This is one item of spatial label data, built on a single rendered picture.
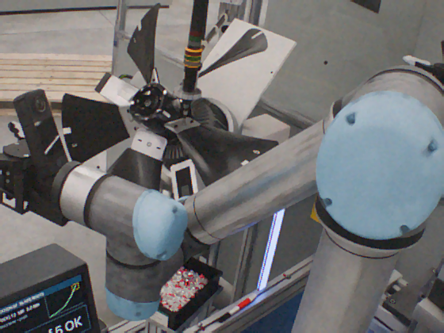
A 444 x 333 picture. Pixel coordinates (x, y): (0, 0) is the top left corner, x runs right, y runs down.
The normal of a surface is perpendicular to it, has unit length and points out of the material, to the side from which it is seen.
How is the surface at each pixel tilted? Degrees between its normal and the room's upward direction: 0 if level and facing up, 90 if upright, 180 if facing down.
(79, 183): 36
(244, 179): 62
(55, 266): 15
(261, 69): 50
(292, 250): 90
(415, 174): 82
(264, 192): 87
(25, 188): 90
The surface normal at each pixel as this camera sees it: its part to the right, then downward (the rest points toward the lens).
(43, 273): -0.05, -0.95
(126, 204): -0.14, -0.47
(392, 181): -0.39, 0.27
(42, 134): 0.88, -0.23
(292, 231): -0.69, 0.26
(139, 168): 0.29, -0.15
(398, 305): 0.14, -0.87
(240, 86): -0.44, -0.36
